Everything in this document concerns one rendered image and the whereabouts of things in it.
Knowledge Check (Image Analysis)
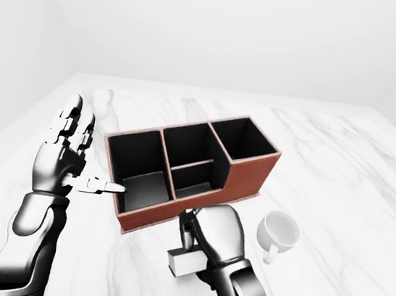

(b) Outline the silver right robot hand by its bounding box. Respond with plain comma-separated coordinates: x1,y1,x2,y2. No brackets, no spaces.
172,198,252,271

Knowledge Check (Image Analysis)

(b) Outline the grey book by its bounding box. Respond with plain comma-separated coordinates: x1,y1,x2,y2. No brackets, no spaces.
164,244,209,281

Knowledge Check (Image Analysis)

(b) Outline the red-brown desk caddy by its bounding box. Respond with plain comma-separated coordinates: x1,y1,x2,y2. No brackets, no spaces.
91,96,287,254

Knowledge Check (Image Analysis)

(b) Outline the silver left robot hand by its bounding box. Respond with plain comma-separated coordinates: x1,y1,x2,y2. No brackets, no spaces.
30,89,139,206

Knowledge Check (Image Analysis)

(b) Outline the white mug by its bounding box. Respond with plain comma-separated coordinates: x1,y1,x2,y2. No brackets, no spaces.
253,207,304,269

